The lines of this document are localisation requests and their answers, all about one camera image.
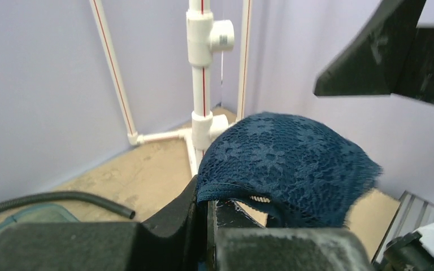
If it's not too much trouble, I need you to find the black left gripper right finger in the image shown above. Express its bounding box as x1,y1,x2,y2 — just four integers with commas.
206,201,374,271

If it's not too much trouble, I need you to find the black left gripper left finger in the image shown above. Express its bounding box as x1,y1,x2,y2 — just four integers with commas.
0,179,197,270

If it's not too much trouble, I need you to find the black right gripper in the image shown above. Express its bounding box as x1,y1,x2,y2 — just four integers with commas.
314,0,434,105

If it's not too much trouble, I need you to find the navy blue lace bra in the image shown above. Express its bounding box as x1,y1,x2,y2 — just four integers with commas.
197,112,383,228

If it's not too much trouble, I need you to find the teal transparent plastic tub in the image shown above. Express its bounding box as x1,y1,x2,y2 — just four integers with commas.
0,203,79,233

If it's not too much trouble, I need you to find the black rubber hose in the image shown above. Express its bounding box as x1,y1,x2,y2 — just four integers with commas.
0,190,137,221

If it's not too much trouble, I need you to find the white PVC pipe frame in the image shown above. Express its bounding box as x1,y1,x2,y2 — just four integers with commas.
89,1,235,176

